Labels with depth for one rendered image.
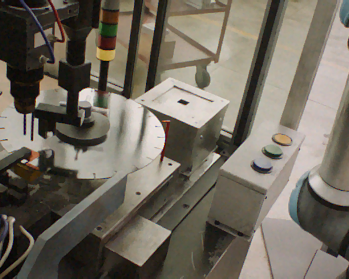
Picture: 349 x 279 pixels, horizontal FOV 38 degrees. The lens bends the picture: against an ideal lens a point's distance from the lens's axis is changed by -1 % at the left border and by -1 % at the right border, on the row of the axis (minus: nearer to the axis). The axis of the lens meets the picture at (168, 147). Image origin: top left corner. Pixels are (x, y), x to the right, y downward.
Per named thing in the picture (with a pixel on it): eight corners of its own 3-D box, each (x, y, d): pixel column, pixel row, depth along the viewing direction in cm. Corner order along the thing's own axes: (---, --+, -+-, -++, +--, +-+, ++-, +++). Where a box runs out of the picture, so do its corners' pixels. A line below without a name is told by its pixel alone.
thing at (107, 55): (103, 52, 129) (104, 40, 127) (117, 58, 127) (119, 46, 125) (92, 56, 125) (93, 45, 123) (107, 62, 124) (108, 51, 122)
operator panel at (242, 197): (250, 166, 136) (265, 117, 128) (288, 183, 133) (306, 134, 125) (205, 221, 115) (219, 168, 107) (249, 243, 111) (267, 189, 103)
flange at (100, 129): (103, 111, 108) (104, 101, 107) (116, 141, 100) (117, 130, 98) (50, 113, 104) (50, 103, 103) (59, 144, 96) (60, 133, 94)
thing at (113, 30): (105, 28, 125) (106, 16, 123) (120, 33, 124) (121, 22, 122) (94, 32, 122) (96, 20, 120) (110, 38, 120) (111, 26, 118)
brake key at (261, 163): (255, 162, 113) (257, 155, 111) (272, 169, 111) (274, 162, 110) (248, 171, 109) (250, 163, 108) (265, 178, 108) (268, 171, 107)
